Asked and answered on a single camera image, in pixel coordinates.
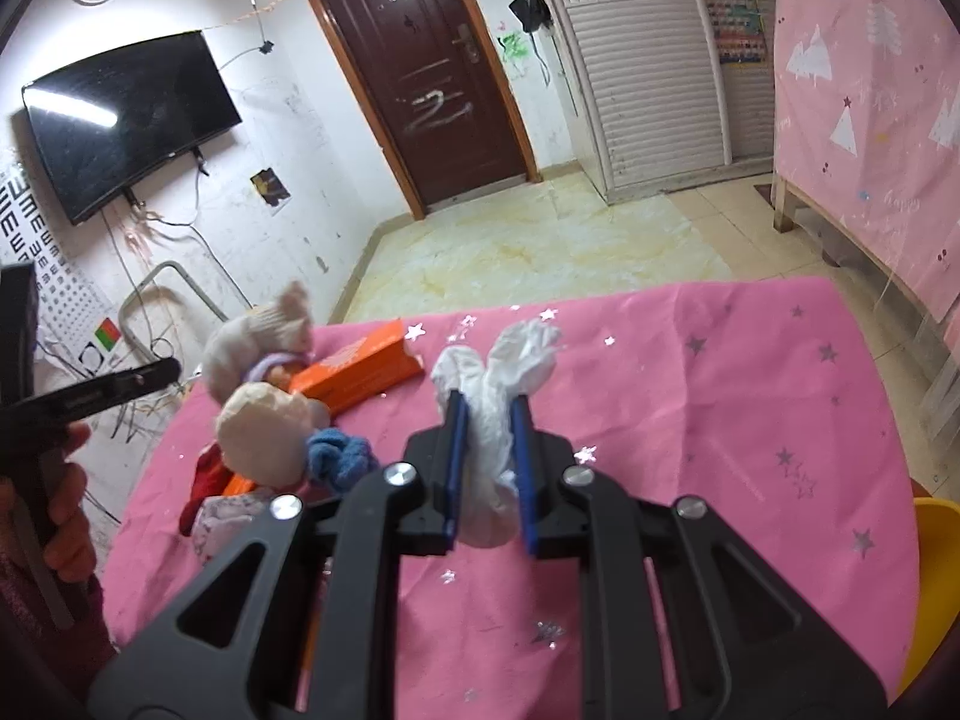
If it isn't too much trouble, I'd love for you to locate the left hand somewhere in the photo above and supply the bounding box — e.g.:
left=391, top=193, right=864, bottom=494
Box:
left=0, top=461, right=96, bottom=583

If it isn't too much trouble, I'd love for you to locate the red cloth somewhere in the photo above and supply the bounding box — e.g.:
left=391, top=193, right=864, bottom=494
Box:
left=179, top=442, right=233, bottom=538

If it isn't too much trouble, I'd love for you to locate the dark brown door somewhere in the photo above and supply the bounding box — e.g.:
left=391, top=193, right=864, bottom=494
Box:
left=308, top=0, right=542, bottom=220

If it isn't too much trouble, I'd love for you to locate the white plush sock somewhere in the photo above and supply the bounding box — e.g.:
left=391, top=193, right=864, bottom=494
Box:
left=202, top=281, right=313, bottom=405

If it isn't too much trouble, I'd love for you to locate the colourful wall chart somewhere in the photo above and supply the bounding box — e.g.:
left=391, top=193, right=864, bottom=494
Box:
left=704, top=0, right=768, bottom=65

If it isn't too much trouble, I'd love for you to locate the grey metal chair frame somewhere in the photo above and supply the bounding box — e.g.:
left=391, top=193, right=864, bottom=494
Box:
left=117, top=260, right=228, bottom=371

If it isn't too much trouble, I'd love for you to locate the white louvered wardrobe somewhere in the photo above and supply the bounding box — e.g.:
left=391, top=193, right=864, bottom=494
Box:
left=547, top=0, right=776, bottom=203

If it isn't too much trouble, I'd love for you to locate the black wall television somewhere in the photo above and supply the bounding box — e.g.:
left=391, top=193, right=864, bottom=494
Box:
left=21, top=31, right=241, bottom=226

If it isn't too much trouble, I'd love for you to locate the orange box far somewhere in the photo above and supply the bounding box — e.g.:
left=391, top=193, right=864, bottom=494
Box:
left=288, top=319, right=423, bottom=418

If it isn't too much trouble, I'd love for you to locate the wooden bed frame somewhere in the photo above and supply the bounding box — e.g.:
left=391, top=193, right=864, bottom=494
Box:
left=770, top=172, right=958, bottom=397

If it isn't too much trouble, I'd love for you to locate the eye test chart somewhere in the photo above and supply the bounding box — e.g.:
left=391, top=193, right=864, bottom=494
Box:
left=2, top=148, right=122, bottom=376

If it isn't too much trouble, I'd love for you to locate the white tissue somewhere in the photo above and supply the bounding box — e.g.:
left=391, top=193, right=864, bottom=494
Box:
left=431, top=319, right=562, bottom=550

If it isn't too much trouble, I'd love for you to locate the hello kitty patterned cloth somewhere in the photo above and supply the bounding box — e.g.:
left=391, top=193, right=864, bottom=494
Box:
left=190, top=488, right=275, bottom=564

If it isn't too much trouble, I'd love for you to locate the dark wall sticker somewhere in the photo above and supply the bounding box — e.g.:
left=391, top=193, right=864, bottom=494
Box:
left=251, top=167, right=290, bottom=210

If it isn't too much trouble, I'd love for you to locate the orange box long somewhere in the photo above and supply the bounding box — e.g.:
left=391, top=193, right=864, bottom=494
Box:
left=223, top=475, right=257, bottom=497

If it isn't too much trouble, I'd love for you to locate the beige paper ball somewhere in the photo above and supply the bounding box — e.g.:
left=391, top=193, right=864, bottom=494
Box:
left=215, top=382, right=331, bottom=489

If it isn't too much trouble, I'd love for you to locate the blue sock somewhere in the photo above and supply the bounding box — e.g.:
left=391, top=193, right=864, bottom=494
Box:
left=306, top=427, right=379, bottom=496

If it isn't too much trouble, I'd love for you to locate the pink tree bedsheet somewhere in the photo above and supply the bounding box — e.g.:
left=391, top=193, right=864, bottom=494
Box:
left=775, top=0, right=958, bottom=322

